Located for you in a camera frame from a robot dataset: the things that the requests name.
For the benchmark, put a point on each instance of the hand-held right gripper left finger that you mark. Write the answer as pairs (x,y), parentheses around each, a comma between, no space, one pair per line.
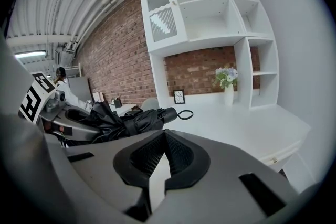
(99,173)

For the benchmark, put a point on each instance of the white arched cabinet door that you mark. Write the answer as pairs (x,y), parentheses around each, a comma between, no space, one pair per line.
(164,18)

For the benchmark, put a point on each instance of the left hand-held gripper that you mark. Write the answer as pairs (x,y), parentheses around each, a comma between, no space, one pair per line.
(34,97)

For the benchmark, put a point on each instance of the black picture frame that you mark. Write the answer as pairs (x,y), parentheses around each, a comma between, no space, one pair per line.
(179,97)

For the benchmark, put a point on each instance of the white paper bag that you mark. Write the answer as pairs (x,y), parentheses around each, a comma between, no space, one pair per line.
(98,96)

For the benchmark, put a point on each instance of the ceiling tube lamp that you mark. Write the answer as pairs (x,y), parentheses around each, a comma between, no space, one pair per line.
(30,54)

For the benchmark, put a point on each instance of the white background table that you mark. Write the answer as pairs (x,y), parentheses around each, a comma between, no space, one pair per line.
(126,108)

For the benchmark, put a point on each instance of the grey partition board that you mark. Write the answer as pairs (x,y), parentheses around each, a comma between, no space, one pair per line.
(80,87)

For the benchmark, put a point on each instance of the white shelf hutch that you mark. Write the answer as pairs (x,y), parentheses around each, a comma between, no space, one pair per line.
(210,21)

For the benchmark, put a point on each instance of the black umbrella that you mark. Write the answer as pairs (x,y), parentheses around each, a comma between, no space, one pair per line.
(136,123)

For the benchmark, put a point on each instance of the white desk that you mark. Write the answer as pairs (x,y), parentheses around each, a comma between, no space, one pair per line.
(236,126)

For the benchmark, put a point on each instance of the black pen holder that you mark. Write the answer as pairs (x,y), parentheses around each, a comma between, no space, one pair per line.
(117,103)

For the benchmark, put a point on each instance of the white desk drawer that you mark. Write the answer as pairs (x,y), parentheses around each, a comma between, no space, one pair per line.
(282,156)

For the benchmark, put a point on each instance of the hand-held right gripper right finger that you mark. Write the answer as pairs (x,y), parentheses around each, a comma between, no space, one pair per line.
(218,191)

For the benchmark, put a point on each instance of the white metal rack frame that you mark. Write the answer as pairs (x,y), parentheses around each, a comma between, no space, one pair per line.
(73,69)

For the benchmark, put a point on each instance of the white round chair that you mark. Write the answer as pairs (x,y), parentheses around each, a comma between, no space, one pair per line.
(150,104)

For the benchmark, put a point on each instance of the pastel flower bouquet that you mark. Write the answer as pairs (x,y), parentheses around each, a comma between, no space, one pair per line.
(227,76)

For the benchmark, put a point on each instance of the white vase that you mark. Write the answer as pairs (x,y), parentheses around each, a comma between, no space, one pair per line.
(229,95)

